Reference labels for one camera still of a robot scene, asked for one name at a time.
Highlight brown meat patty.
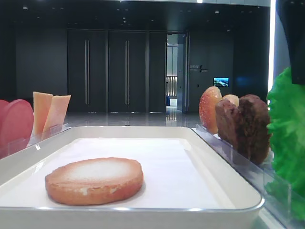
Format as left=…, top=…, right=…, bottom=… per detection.
left=215, top=99, right=240, bottom=149
left=236, top=94, right=270, bottom=165

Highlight white rectangular tray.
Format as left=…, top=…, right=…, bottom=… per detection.
left=0, top=126, right=264, bottom=229

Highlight rear brown meat patty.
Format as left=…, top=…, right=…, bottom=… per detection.
left=215, top=99, right=240, bottom=149

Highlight right orange cheese slice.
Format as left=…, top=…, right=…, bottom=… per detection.
left=43, top=95, right=71, bottom=132

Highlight green lettuce leaf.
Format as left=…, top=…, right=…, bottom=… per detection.
left=267, top=68, right=305, bottom=220

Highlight clear acrylic lettuce rack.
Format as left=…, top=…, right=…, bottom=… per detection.
left=263, top=169, right=305, bottom=229

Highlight dark double doors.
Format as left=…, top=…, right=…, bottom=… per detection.
left=67, top=30, right=167, bottom=113

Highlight left orange cheese slice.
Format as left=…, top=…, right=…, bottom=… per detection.
left=33, top=92, right=53, bottom=137

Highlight clear acrylic bread rack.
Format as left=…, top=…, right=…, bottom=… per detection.
left=195, top=124, right=220, bottom=139

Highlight red tomato slice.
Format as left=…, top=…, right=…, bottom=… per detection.
left=0, top=100, right=10, bottom=129
left=0, top=99, right=34, bottom=142

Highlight front red tomato slice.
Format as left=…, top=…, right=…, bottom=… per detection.
left=0, top=99, right=34, bottom=142

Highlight rear red tomato slice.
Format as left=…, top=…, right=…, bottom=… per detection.
left=0, top=100, right=10, bottom=129

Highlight clear acrylic patty rack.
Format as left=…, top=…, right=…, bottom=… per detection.
left=214, top=133, right=272, bottom=172

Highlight clear acrylic tomato rack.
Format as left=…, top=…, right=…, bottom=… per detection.
left=0, top=137, right=30, bottom=159

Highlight front brown meat patty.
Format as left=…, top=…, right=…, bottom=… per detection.
left=236, top=94, right=270, bottom=165

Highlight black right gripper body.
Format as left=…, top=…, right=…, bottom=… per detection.
left=281, top=0, right=305, bottom=84

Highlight bread slice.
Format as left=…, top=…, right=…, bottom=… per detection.
left=199, top=86, right=222, bottom=134
left=45, top=157, right=143, bottom=206
left=222, top=94, right=239, bottom=107

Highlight clear acrylic cheese rack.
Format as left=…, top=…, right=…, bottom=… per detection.
left=28, top=123, right=70, bottom=146

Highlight small wall display screen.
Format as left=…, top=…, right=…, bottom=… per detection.
left=213, top=78, right=229, bottom=87

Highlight orange cheese slice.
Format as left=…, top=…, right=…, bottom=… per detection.
left=33, top=92, right=53, bottom=137
left=43, top=95, right=71, bottom=132

